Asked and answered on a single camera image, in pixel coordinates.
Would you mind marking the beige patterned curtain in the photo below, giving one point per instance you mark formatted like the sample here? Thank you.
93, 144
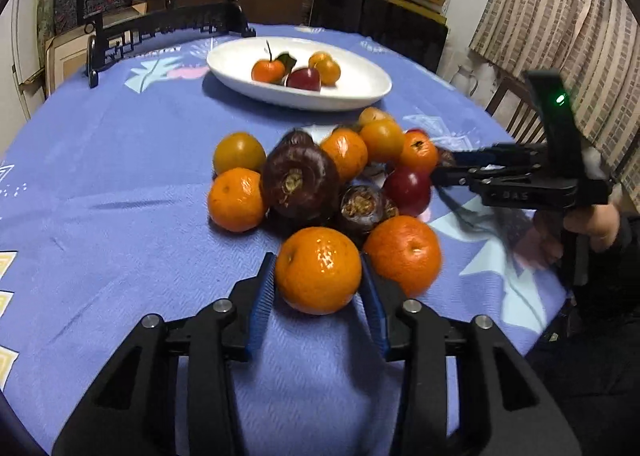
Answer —
550, 0

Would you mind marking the blue patterned tablecloth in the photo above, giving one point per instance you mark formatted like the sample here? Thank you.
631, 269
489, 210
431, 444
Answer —
125, 186

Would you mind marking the greenish yellow tangerine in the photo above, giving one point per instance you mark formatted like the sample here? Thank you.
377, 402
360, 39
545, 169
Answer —
239, 151

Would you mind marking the person's right hand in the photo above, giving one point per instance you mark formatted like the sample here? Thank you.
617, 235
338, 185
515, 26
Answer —
595, 227

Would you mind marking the white oval plate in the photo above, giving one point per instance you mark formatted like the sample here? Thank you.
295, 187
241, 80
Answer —
235, 70

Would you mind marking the cardboard box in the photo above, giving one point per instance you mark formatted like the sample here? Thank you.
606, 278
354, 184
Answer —
275, 5

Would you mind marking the wooden chair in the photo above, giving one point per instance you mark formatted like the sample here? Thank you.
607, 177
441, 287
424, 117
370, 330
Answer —
506, 103

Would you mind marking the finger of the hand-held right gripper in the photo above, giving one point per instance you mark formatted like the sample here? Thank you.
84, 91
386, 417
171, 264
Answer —
485, 154
465, 176

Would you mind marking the red plum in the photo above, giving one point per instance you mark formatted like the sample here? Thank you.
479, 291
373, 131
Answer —
407, 191
303, 79

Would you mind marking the small orange tangerine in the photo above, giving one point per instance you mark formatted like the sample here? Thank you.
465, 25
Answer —
320, 58
329, 71

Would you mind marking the smooth yellowish tangerine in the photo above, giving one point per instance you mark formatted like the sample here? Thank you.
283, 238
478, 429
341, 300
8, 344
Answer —
381, 139
372, 114

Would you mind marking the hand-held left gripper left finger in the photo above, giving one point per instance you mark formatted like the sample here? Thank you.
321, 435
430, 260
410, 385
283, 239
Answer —
262, 301

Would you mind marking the small tangerine with dark calyx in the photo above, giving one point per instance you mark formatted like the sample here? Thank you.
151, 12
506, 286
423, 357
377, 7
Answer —
419, 151

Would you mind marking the wooden picture frame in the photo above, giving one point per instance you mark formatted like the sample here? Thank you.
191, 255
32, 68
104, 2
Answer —
65, 60

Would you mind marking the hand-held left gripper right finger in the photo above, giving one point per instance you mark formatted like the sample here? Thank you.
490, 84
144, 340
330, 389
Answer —
375, 306

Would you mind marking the tangerine with stem and leaf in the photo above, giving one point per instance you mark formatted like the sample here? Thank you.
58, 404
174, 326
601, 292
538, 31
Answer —
267, 71

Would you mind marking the large dark water chestnut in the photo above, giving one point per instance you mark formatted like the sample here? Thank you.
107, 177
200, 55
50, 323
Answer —
300, 186

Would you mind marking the large orange tangerine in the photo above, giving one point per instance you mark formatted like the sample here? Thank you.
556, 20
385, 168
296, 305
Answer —
345, 153
318, 271
235, 201
402, 256

